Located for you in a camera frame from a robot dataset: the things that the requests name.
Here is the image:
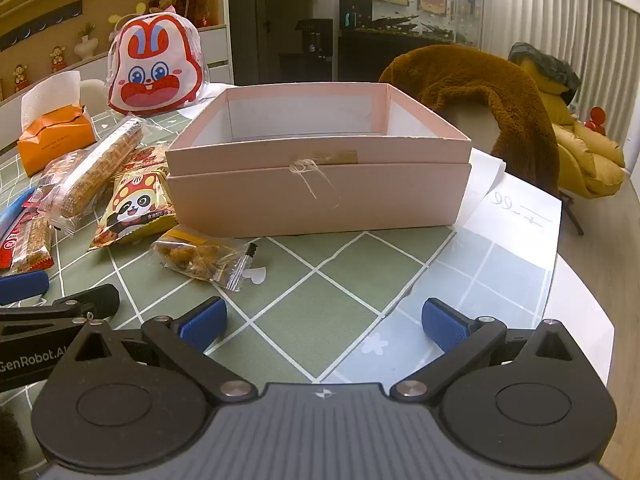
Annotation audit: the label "long red snack packet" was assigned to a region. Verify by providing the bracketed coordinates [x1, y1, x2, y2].
[0, 207, 32, 269]

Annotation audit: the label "red toy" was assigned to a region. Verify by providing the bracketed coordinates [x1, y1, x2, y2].
[586, 106, 609, 136]

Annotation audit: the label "plush toys on shelf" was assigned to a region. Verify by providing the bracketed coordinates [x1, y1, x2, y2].
[144, 0, 211, 29]

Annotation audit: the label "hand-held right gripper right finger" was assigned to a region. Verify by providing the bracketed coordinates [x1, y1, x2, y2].
[390, 298, 576, 402]

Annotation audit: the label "brown crispy bar packet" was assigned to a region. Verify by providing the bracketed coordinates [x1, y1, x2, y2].
[10, 217, 54, 275]

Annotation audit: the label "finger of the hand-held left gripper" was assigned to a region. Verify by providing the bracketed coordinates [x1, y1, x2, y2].
[0, 270, 51, 307]
[0, 284, 121, 338]

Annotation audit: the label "white vase with plant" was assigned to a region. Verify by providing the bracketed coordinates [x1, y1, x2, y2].
[74, 22, 99, 59]

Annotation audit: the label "panda print snack packet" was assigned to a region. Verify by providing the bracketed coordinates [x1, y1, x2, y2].
[89, 170, 178, 251]

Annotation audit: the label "blue snack packet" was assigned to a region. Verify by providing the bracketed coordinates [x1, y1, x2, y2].
[0, 187, 38, 242]

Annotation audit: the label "brown plush toy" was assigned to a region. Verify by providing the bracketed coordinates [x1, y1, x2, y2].
[378, 45, 561, 197]

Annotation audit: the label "round bread packet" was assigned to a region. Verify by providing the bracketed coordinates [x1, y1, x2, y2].
[37, 150, 92, 196]

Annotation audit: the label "yellow armchair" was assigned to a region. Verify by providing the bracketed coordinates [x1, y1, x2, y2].
[507, 42, 627, 236]

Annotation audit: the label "orange tissue box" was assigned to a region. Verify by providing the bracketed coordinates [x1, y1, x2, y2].
[16, 104, 96, 177]

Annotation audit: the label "glass fish tank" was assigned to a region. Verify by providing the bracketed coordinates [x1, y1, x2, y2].
[338, 0, 484, 82]

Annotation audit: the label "white chair back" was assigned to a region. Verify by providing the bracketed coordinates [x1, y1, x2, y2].
[79, 79, 114, 112]

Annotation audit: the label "dark grey cloth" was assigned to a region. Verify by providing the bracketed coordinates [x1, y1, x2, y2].
[509, 41, 582, 104]

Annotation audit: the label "red yellow printed snack packet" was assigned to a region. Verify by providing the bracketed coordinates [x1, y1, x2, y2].
[125, 145, 169, 177]

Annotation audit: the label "white tissue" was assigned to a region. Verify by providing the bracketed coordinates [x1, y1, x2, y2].
[21, 71, 82, 133]

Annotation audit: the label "black water dispenser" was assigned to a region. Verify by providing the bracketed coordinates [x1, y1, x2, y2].
[279, 19, 336, 83]

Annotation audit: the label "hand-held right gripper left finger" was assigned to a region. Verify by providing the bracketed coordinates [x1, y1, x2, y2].
[65, 296, 257, 402]

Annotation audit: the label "grey curtain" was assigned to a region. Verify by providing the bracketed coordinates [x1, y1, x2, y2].
[481, 0, 640, 128]

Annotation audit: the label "long bread packet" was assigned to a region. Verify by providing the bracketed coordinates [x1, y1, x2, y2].
[37, 116, 145, 233]

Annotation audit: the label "dark door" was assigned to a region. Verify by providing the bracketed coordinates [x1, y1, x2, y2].
[232, 0, 312, 86]

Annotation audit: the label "clear nut cookie packet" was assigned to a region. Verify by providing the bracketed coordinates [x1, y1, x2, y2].
[150, 227, 258, 292]

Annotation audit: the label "pink cardboard box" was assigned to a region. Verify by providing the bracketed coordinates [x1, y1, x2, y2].
[165, 82, 473, 238]

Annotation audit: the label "white paper sheet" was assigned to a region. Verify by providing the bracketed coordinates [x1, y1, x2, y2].
[462, 150, 564, 242]

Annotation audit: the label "red white rabbit bag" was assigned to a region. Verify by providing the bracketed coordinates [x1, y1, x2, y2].
[107, 12, 208, 116]

